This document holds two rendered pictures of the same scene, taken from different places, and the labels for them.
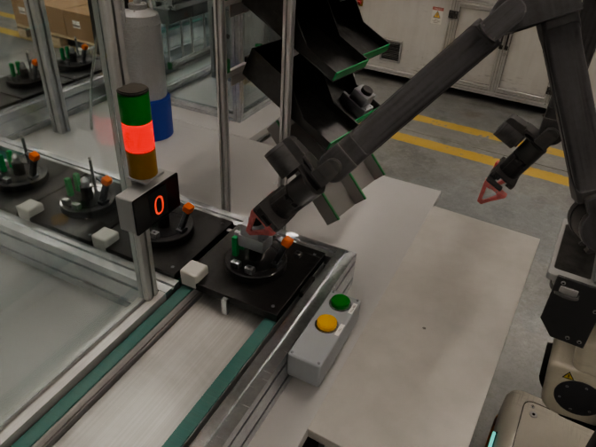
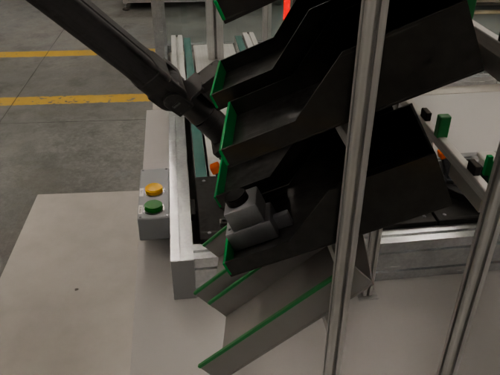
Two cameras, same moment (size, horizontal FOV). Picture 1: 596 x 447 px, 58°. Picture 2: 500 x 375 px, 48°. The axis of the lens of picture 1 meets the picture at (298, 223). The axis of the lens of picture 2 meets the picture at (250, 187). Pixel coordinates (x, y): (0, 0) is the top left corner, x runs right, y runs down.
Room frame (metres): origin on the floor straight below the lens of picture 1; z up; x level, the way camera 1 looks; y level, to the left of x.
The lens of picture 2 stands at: (1.80, -0.46, 1.67)
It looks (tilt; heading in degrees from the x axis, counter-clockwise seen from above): 33 degrees down; 148
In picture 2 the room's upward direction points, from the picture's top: straight up
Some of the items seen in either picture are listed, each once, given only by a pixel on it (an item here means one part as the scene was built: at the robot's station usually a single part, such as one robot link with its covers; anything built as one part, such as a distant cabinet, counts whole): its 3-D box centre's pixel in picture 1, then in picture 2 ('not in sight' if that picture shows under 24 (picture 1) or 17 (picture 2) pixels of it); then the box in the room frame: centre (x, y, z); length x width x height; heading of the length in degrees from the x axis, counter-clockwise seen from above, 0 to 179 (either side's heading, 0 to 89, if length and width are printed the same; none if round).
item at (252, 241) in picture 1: (251, 230); not in sight; (0.95, 0.10, 1.06); 0.08 x 0.04 x 0.07; 65
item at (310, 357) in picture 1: (325, 334); (155, 202); (0.77, -0.07, 0.93); 0.21 x 0.07 x 0.06; 155
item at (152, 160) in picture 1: (142, 160); not in sight; (0.82, 0.28, 1.28); 0.05 x 0.05 x 0.05
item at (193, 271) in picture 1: (194, 274); not in sight; (0.89, 0.22, 0.97); 0.05 x 0.05 x 0.04; 65
